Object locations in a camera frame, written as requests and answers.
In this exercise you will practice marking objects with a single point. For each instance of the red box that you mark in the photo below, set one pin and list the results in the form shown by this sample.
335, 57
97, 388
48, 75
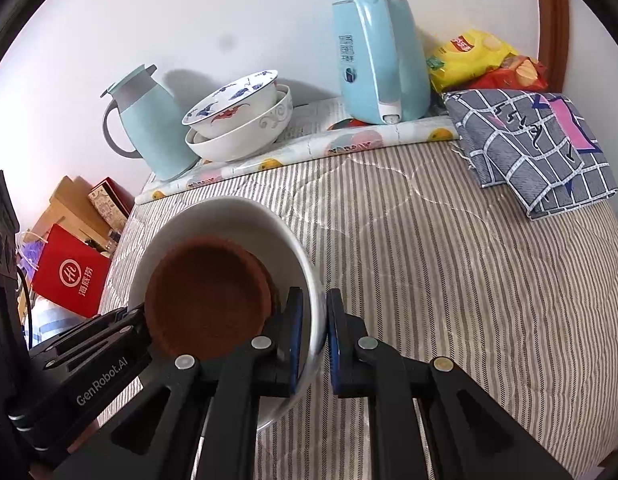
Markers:
109, 205

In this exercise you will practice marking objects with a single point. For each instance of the light blue electric kettle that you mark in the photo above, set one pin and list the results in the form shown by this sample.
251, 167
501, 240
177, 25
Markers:
374, 60

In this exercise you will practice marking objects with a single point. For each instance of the wooden door frame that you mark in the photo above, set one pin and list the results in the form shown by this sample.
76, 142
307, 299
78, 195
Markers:
551, 20

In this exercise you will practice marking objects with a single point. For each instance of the grey checkered cloth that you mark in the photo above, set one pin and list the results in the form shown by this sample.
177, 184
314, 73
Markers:
529, 160

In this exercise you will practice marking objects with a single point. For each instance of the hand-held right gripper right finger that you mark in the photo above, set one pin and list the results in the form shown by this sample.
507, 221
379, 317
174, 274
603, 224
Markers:
333, 342

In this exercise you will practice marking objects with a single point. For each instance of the red paper bag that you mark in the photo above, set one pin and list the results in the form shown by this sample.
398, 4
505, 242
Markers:
69, 270

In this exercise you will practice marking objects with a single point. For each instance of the red chip bag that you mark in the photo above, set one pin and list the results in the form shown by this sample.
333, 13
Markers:
519, 77

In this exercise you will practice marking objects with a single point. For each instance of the white bowl with red print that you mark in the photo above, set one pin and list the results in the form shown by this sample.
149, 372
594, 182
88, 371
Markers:
229, 95

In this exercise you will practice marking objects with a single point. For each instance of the white bowl with grey swirls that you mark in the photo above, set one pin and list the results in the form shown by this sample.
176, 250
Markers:
239, 142

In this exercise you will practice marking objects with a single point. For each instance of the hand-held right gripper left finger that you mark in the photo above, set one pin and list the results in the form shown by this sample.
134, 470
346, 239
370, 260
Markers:
298, 332

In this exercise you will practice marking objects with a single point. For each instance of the fruit printed table mat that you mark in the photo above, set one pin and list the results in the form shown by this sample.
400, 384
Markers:
369, 137

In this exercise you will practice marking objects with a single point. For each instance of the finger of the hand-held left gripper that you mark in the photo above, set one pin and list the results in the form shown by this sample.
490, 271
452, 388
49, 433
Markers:
104, 342
123, 313

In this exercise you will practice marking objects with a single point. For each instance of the light blue thermos jug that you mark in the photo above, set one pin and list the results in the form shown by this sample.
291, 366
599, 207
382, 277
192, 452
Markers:
149, 125

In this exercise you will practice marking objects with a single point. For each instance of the blue striped cloth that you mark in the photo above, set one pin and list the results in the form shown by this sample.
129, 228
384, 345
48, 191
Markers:
54, 317

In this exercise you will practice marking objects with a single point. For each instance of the plain white bowl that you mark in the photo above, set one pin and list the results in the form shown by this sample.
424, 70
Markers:
289, 255

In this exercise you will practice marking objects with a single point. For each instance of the grey striped quilt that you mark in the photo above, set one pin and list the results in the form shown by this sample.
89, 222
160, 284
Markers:
439, 285

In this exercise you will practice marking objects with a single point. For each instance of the clear bag with purple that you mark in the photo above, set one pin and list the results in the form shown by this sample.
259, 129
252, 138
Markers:
31, 252

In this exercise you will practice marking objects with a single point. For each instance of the wooden board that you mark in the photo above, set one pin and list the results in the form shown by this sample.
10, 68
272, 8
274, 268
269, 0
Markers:
69, 200

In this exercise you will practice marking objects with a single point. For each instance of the yellow chip bag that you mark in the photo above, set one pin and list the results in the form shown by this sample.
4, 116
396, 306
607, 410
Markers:
464, 65

